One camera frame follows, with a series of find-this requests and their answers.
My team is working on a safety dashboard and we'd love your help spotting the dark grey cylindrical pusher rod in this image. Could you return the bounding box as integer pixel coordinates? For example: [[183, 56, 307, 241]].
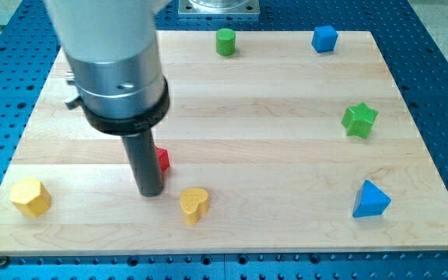
[[122, 130, 164, 197]]

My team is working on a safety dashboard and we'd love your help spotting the red star block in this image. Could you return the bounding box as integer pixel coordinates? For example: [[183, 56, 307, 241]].
[[156, 147, 170, 180]]

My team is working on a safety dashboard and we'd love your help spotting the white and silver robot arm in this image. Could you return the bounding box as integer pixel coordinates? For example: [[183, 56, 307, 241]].
[[44, 0, 170, 197]]

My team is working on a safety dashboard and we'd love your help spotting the green star block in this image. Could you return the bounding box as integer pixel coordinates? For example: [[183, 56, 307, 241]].
[[341, 103, 379, 138]]

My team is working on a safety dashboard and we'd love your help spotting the yellow heart block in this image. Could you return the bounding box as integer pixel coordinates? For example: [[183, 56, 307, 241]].
[[180, 187, 210, 226]]

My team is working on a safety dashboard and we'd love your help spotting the yellow hexagon block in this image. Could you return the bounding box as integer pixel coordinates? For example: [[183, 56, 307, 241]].
[[10, 178, 51, 218]]

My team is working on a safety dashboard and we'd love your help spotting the light wooden board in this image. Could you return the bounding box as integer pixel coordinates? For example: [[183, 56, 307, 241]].
[[0, 31, 448, 256]]

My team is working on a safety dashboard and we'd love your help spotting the green cylinder block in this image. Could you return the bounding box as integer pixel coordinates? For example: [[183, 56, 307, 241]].
[[215, 28, 236, 56]]

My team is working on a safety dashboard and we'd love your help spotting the blue cube block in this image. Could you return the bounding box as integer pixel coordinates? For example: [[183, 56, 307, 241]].
[[311, 25, 338, 53]]

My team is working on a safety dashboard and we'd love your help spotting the blue triangle block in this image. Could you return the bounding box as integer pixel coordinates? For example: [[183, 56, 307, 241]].
[[352, 180, 392, 218]]

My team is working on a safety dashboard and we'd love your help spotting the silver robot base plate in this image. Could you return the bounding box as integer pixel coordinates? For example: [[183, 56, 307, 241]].
[[178, 0, 261, 18]]

